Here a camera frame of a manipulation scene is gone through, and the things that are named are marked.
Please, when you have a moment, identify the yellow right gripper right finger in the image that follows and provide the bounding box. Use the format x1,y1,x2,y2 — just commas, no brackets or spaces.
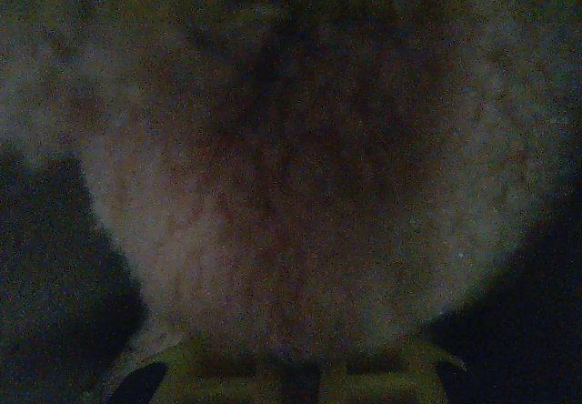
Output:
317,353,465,404

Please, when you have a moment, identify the fuzzy soft toy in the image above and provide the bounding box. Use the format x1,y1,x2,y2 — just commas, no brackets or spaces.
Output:
0,0,582,369

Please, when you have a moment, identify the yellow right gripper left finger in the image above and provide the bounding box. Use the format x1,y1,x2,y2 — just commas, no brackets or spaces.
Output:
111,351,319,404

